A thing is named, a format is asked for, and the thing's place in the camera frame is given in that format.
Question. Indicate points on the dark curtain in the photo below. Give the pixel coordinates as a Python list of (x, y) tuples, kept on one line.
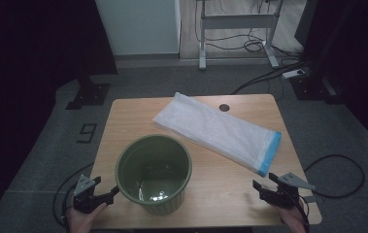
[(359, 64), (26, 64)]

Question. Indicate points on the white metal desk frame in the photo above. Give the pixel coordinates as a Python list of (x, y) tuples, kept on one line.
[(236, 21)]

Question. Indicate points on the green plastic trash bin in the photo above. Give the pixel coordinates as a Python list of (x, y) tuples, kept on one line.
[(133, 161)]

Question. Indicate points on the round black table grommet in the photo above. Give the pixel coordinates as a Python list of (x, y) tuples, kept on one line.
[(224, 107)]

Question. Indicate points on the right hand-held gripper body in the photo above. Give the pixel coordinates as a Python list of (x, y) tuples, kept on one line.
[(283, 197)]

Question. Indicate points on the white bag with blue band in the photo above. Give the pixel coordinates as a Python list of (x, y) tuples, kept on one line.
[(214, 129)]

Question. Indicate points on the black stand base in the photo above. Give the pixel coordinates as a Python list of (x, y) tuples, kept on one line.
[(311, 89), (89, 95)]

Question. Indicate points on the person's right hand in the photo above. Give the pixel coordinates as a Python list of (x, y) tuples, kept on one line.
[(294, 221)]

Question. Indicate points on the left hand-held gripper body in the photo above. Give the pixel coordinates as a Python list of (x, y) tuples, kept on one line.
[(86, 202)]

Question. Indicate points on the grey tape piece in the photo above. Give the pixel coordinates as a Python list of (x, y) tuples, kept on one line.
[(312, 199)]

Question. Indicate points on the white power strip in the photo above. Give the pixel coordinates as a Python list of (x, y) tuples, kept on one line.
[(292, 74)]

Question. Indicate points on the person's left hand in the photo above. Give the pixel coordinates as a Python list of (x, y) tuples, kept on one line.
[(83, 223)]

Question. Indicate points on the white cabinet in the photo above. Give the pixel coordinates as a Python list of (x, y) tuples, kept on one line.
[(139, 26)]

